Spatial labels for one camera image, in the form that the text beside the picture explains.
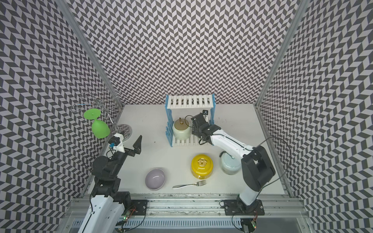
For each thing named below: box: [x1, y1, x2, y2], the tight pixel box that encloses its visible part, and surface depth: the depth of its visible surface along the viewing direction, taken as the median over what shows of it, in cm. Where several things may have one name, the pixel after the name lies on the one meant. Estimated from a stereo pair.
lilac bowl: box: [144, 167, 167, 191], surface depth 81 cm
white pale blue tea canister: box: [219, 150, 242, 176], surface depth 81 cm
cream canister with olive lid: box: [172, 117, 192, 141], surface depth 95 cm
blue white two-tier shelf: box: [164, 93, 217, 148], surface depth 86 cm
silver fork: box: [172, 180, 207, 190], surface depth 81 cm
